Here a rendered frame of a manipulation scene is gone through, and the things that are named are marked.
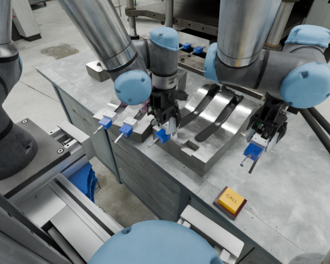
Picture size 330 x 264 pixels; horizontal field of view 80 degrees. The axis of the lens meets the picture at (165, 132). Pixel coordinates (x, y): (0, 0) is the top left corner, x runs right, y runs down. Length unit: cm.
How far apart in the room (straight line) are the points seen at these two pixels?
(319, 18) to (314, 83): 91
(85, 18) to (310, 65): 37
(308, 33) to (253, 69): 14
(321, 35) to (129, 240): 47
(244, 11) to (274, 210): 63
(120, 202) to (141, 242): 146
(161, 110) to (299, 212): 55
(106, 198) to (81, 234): 114
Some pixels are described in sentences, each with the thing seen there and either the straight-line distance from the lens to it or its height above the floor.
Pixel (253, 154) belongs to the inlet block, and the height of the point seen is 94.
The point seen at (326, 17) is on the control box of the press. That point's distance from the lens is 129.
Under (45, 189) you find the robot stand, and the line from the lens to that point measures 64.
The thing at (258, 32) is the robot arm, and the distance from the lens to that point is 32.
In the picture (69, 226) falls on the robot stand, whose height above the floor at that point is 95.
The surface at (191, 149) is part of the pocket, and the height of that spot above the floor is 86.
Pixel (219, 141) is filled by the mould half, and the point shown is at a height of 89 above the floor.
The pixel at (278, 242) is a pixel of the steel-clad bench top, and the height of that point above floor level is 80.
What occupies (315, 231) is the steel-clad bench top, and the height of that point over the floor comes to 80.
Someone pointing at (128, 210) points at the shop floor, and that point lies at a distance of 159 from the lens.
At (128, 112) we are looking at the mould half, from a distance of 94.
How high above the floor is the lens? 143
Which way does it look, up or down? 44 degrees down
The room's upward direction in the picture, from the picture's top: straight up
